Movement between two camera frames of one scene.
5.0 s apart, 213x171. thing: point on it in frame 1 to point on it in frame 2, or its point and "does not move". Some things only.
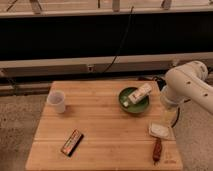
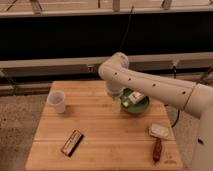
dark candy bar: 72,143 does not move
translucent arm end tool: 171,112 to 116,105
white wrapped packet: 159,130 does not move
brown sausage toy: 158,147 does not move
